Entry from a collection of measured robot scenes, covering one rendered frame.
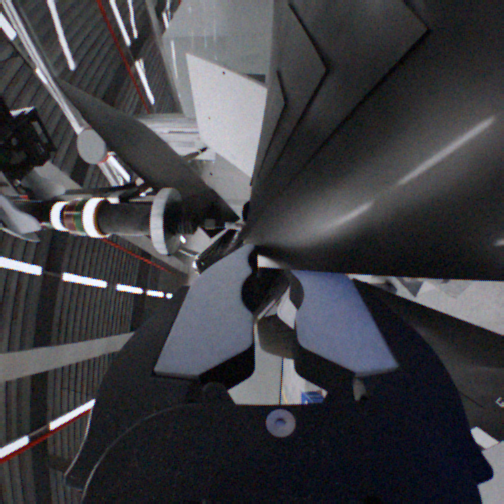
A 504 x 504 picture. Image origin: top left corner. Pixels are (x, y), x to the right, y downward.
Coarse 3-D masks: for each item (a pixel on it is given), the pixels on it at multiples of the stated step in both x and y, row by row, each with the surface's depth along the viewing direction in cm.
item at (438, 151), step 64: (320, 0) 5; (384, 0) 3; (448, 0) 2; (320, 64) 6; (384, 64) 4; (448, 64) 3; (320, 128) 6; (384, 128) 4; (448, 128) 3; (256, 192) 14; (320, 192) 7; (384, 192) 5; (448, 192) 3; (320, 256) 7; (384, 256) 5; (448, 256) 4
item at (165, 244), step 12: (120, 192) 28; (132, 192) 26; (168, 192) 22; (156, 204) 21; (168, 204) 22; (180, 204) 26; (156, 216) 21; (168, 216) 23; (156, 228) 21; (168, 228) 23; (156, 240) 22; (168, 240) 23; (180, 240) 27; (168, 252) 24
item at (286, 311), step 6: (288, 288) 30; (288, 294) 30; (282, 300) 30; (288, 300) 30; (282, 306) 30; (288, 306) 30; (282, 312) 30; (288, 312) 30; (294, 312) 29; (282, 318) 30; (288, 318) 30; (294, 318) 29; (288, 324) 30
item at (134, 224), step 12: (108, 204) 23; (120, 204) 23; (132, 204) 24; (144, 204) 24; (108, 216) 23; (120, 216) 23; (132, 216) 23; (144, 216) 23; (180, 216) 23; (192, 216) 23; (108, 228) 23; (120, 228) 23; (132, 228) 23; (144, 228) 23; (180, 228) 24; (192, 228) 24
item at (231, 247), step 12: (216, 240) 31; (228, 240) 29; (240, 240) 28; (204, 252) 29; (216, 252) 28; (228, 252) 27; (204, 264) 27; (264, 276) 27; (276, 276) 28; (264, 288) 27; (276, 288) 28; (264, 300) 28; (276, 300) 30; (252, 312) 27
